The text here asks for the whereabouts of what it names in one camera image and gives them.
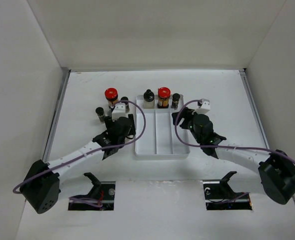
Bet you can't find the white powder black cap bottle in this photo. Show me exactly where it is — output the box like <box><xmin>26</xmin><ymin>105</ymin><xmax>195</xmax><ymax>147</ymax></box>
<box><xmin>143</xmin><ymin>89</ymin><xmax>155</xmax><ymax>109</ymax></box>

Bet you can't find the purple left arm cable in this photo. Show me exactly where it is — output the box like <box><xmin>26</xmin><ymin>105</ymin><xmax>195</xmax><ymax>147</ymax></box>
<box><xmin>12</xmin><ymin>99</ymin><xmax>147</xmax><ymax>208</ymax></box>

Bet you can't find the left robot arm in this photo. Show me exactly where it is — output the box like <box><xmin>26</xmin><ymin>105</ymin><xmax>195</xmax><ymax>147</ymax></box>
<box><xmin>14</xmin><ymin>114</ymin><xmax>136</xmax><ymax>214</ymax></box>

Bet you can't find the red lid chili sauce jar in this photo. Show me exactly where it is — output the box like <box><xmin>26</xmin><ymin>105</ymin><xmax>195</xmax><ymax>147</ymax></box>
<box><xmin>104</xmin><ymin>87</ymin><xmax>119</xmax><ymax>109</ymax></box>

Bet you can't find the white plastic organizer tray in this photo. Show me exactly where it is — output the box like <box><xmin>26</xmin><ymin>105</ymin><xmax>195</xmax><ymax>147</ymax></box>
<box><xmin>134</xmin><ymin>95</ymin><xmax>190</xmax><ymax>160</ymax></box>

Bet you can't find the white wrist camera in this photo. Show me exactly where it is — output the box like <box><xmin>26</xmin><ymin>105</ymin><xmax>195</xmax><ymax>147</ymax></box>
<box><xmin>195</xmin><ymin>98</ymin><xmax>211</xmax><ymax>115</ymax></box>
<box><xmin>111</xmin><ymin>101</ymin><xmax>128</xmax><ymax>121</ymax></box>

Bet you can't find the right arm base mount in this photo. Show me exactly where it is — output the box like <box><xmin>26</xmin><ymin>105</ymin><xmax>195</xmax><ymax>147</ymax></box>
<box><xmin>202</xmin><ymin>171</ymin><xmax>253</xmax><ymax>211</ymax></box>

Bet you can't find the clear lid pepper grinder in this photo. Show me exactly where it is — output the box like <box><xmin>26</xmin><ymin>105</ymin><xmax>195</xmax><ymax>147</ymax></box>
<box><xmin>107</xmin><ymin>108</ymin><xmax>114</xmax><ymax>117</ymax></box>

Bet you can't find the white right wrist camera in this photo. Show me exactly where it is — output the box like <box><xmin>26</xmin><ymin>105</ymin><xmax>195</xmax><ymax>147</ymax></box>
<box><xmin>195</xmin><ymin>98</ymin><xmax>211</xmax><ymax>115</ymax></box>

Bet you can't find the small black lid spice bottle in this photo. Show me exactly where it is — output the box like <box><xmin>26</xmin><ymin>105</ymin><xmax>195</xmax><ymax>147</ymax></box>
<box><xmin>120</xmin><ymin>96</ymin><xmax>130</xmax><ymax>113</ymax></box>

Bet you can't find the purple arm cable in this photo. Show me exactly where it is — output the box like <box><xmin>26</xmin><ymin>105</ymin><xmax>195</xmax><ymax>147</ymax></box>
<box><xmin>12</xmin><ymin>99</ymin><xmax>147</xmax><ymax>208</ymax></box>
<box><xmin>173</xmin><ymin>99</ymin><xmax>295</xmax><ymax>192</ymax></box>

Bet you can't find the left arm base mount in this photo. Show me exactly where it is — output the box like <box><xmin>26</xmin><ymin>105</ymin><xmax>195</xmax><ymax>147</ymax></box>
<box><xmin>68</xmin><ymin>172</ymin><xmax>116</xmax><ymax>211</ymax></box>

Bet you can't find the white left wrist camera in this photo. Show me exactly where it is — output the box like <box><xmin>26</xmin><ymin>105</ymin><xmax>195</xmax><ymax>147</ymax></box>
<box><xmin>111</xmin><ymin>101</ymin><xmax>128</xmax><ymax>121</ymax></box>

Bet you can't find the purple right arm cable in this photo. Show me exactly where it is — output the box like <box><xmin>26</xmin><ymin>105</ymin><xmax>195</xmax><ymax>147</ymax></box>
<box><xmin>173</xmin><ymin>99</ymin><xmax>295</xmax><ymax>192</ymax></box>

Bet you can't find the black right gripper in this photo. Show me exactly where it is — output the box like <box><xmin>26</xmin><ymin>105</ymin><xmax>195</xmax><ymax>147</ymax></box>
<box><xmin>171</xmin><ymin>106</ymin><xmax>205</xmax><ymax>144</ymax></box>

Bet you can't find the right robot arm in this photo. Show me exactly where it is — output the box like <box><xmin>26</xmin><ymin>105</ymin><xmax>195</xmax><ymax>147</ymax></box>
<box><xmin>171</xmin><ymin>107</ymin><xmax>295</xmax><ymax>205</ymax></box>

